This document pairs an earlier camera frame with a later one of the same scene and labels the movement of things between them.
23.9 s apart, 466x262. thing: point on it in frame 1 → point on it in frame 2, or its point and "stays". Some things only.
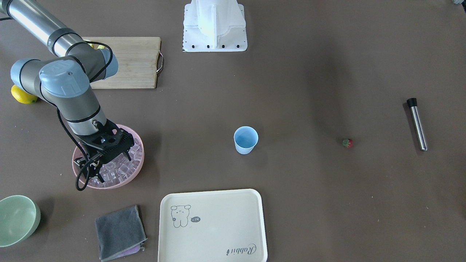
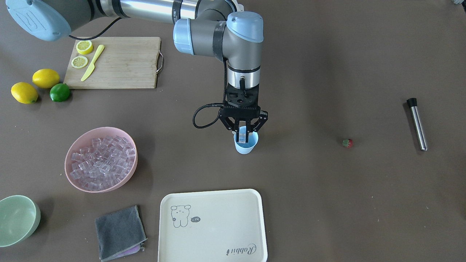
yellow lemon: (22, 95) stays
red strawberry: (347, 143) stays
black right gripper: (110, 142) → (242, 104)
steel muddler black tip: (412, 103) stays
